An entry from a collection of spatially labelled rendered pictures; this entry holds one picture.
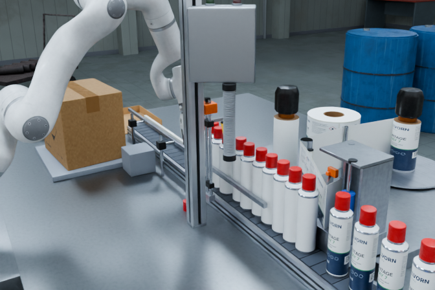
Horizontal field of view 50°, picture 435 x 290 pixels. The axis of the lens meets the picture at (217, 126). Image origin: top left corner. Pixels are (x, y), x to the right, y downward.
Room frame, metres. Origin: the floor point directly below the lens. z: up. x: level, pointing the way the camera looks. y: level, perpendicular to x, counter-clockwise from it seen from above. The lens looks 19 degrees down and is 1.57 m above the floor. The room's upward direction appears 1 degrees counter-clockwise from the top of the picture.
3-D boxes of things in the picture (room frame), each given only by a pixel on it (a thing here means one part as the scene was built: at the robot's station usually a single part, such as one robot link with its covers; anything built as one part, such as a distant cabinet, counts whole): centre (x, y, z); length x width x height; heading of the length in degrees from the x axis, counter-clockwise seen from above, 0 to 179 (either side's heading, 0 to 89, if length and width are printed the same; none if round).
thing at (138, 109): (2.24, 0.46, 0.85); 0.30 x 0.26 x 0.04; 30
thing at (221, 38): (1.23, -0.02, 1.38); 0.17 x 0.10 x 0.19; 85
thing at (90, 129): (1.81, 0.55, 0.99); 0.30 x 0.24 x 0.27; 35
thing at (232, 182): (1.60, 0.14, 0.96); 1.07 x 0.01 x 0.01; 30
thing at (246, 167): (1.27, -0.09, 0.98); 0.05 x 0.05 x 0.20
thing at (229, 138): (1.18, -0.03, 1.18); 0.04 x 0.04 x 0.21
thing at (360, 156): (1.05, -0.33, 1.14); 0.14 x 0.11 x 0.01; 30
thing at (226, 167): (1.37, -0.03, 0.98); 0.05 x 0.05 x 0.20
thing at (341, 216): (0.94, -0.28, 0.98); 0.05 x 0.05 x 0.20
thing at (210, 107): (1.34, 0.00, 1.05); 0.10 x 0.04 x 0.33; 120
